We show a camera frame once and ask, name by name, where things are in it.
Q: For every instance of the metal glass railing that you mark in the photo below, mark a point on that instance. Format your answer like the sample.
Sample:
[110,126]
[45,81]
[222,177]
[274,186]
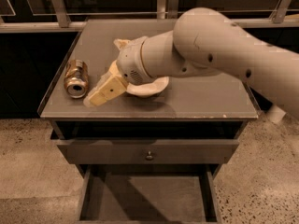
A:
[50,16]

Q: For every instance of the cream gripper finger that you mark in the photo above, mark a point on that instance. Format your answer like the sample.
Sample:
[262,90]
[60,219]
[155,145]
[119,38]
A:
[108,87]
[120,43]

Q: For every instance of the yellow sponge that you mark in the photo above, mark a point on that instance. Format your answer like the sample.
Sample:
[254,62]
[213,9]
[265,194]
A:
[113,69]

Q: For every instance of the grey open middle drawer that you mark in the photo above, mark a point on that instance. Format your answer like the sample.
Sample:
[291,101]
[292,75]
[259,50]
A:
[148,194]

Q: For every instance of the round metal drawer knob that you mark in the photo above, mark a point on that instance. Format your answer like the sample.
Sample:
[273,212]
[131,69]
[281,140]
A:
[149,156]

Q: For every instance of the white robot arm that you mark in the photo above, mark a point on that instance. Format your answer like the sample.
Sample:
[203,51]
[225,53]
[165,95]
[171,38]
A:
[203,42]

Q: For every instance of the grey drawer cabinet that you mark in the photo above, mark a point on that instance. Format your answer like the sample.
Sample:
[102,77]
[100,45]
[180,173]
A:
[193,99]

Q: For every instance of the orange crushed soda can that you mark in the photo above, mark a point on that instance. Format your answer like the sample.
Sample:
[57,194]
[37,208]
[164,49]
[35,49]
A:
[76,81]

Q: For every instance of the grey top drawer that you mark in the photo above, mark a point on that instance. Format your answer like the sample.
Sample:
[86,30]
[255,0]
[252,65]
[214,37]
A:
[211,142]

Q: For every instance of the white paper bowl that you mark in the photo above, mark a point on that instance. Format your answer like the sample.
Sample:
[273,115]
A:
[149,89]

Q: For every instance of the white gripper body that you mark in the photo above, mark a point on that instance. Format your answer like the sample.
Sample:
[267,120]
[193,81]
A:
[130,61]

